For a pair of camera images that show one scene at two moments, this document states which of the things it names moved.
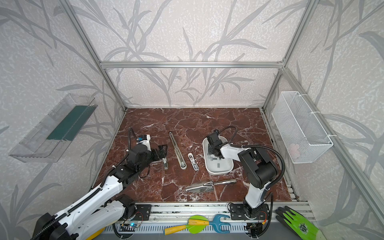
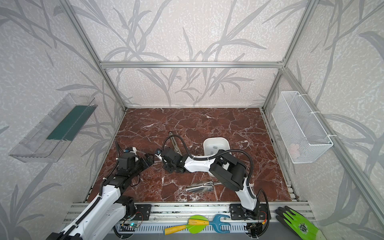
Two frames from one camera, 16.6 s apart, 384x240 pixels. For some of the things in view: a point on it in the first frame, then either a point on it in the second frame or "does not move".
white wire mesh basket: x=303 y=138 does not move
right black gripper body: x=213 y=149 -> x=167 y=156
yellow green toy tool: x=196 y=224 does not move
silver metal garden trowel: x=209 y=185 does not move
